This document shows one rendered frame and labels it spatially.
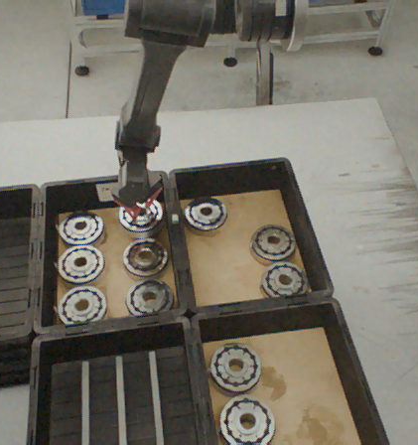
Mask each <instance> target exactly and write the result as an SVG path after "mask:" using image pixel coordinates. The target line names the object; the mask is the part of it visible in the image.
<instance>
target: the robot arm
mask: <svg viewBox="0 0 418 445"><path fill-rule="evenodd" d="M214 13H215V0H126V7H125V12H124V14H125V18H124V37H128V38H135V39H141V41H142V46H141V50H140V54H139V59H138V63H137V67H136V72H135V76H134V79H133V84H132V87H131V91H130V95H129V97H128V99H127V101H126V102H124V105H123V108H122V109H121V114H120V119H119V120H116V126H115V134H114V150H116V152H117V157H118V162H119V167H120V168H119V170H118V184H117V185H116V186H115V187H114V188H113V189H112V190H111V191H110V194H111V197H112V198H113V201H114V202H115V203H116V204H117V205H119V206H120V207H122V208H123V209H124V210H125V211H126V212H127V214H128V215H129V216H130V217H131V218H132V219H133V220H135V221H137V218H138V215H139V213H140V210H141V207H139V206H138V205H140V206H142V205H144V204H145V206H147V207H149V208H151V206H152V205H153V203H154V201H155V200H156V198H157V197H158V195H159V194H160V192H161V189H162V187H161V184H160V182H161V183H162V180H161V176H160V175H158V174H157V173H155V172H153V171H151V170H150V169H148V168H147V163H148V154H152V153H153V154H155V151H156V147H159V142H160V137H161V126H159V125H157V112H158V109H159V107H160V104H161V101H162V98H163V95H164V94H165V91H166V88H167V85H168V83H169V80H170V77H171V74H172V71H173V69H174V66H175V64H176V62H177V60H178V58H179V55H180V54H181V53H183V52H184V51H185V49H186V48H187V46H192V47H200V48H204V47H205V45H206V42H207V40H208V38H209V34H210V32H211V29H212V24H213V19H214V18H215V15H214ZM149 199H150V200H149ZM148 200H149V202H148ZM137 204H138V205H137ZM132 213H133V214H132Z"/></svg>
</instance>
